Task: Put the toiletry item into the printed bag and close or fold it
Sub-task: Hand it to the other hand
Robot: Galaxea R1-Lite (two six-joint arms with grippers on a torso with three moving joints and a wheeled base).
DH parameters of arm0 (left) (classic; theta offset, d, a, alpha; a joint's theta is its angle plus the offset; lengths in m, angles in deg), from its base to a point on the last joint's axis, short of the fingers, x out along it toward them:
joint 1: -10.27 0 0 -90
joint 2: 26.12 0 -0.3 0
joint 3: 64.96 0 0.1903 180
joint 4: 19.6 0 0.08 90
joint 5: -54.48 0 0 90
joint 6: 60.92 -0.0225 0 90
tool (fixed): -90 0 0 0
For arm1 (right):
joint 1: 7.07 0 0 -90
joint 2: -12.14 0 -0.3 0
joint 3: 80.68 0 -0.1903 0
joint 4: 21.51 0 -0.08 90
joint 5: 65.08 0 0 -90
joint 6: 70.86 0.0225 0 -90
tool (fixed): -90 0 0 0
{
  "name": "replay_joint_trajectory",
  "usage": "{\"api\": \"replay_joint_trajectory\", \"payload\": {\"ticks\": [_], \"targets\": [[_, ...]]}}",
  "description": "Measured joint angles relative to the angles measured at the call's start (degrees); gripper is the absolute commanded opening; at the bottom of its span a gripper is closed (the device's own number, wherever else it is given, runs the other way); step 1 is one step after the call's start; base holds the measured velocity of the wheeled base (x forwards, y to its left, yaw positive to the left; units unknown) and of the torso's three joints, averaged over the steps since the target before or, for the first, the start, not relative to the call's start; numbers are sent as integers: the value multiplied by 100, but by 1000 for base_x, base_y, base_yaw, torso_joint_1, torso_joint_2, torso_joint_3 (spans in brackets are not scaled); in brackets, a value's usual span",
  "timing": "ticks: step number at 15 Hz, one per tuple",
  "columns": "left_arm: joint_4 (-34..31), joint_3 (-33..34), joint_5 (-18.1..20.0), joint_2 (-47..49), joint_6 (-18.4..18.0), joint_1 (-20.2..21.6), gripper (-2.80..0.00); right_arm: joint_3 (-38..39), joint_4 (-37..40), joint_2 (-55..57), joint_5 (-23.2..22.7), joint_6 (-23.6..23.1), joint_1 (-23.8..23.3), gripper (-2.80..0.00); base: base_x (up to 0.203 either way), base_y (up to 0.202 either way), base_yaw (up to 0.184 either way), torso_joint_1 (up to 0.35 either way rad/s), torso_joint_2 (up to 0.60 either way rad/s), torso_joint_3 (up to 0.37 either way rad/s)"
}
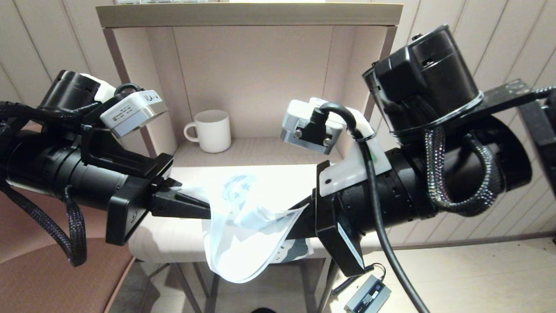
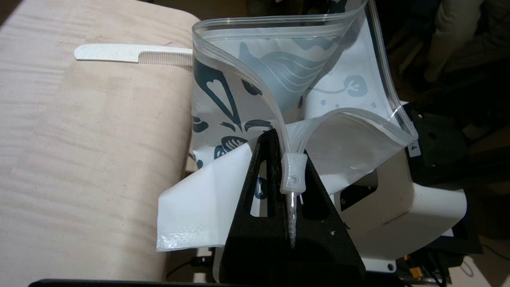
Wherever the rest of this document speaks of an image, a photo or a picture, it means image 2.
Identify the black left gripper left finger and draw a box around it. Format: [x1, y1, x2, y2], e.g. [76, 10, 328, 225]
[218, 128, 289, 281]

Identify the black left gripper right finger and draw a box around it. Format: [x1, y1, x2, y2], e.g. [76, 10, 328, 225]
[288, 153, 366, 281]

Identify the white pouch blue floral print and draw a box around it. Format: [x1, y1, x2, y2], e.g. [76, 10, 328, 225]
[157, 0, 419, 252]

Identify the white plastic comb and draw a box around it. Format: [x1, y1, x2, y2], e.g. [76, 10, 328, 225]
[74, 43, 194, 73]

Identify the light wood shelf table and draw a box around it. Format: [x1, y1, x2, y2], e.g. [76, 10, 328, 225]
[0, 0, 202, 287]

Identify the beige fabric object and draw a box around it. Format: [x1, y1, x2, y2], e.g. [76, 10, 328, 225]
[424, 0, 510, 82]

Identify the thin black floor cord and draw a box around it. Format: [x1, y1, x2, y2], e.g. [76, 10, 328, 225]
[165, 255, 218, 279]

